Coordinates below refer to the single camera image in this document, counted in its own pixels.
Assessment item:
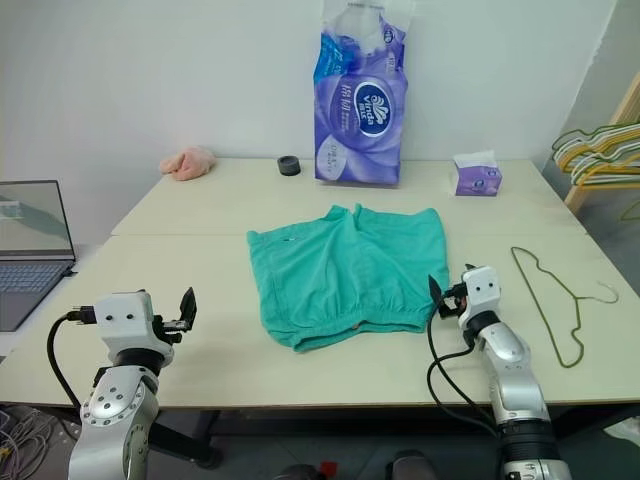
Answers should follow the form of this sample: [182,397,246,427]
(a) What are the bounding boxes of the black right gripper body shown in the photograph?
[438,282,469,320]

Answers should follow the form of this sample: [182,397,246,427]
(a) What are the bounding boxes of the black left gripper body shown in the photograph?
[151,313,191,347]

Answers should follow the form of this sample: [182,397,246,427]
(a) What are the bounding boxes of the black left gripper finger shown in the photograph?
[180,286,199,331]

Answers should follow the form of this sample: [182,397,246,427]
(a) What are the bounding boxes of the green shorts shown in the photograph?
[246,202,450,354]

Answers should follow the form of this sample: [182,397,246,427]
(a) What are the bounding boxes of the olive green wire hanger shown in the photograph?
[510,245,620,370]

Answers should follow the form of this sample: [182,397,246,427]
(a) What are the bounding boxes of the small purple tissue pack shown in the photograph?
[448,149,503,198]

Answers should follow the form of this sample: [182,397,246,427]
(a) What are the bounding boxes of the pink cloth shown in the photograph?
[158,144,218,182]

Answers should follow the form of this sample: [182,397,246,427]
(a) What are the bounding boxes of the grey laptop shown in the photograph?
[0,179,78,333]

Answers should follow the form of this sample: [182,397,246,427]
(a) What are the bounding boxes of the dark rounded shape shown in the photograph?
[386,448,433,480]

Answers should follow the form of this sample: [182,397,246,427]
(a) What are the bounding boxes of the purple Vinda tissue bag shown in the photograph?
[313,0,409,188]

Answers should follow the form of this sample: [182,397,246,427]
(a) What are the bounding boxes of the bundle of coloured hangers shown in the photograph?
[558,122,640,172]

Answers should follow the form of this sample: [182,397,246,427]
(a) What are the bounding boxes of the clear plastic bag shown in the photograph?
[601,416,640,447]

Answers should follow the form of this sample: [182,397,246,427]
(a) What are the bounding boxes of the wooden clothes rack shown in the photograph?
[564,69,640,217]

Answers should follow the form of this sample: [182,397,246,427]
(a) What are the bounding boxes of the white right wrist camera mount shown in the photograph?
[458,266,502,329]

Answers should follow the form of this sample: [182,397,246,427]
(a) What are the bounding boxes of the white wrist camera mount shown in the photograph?
[458,266,502,329]
[93,291,155,347]

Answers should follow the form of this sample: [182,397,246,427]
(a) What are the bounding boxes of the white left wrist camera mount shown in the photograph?
[93,291,155,347]

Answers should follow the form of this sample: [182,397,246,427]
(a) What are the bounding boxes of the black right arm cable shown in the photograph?
[424,308,501,439]

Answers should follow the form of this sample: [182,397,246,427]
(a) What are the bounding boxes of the black table frame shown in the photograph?
[148,403,640,470]

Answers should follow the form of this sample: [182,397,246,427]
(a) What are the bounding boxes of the bunch of wire hangers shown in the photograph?
[568,148,640,190]

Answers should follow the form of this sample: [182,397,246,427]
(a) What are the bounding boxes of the grey floor cable bundle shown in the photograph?
[0,403,82,472]

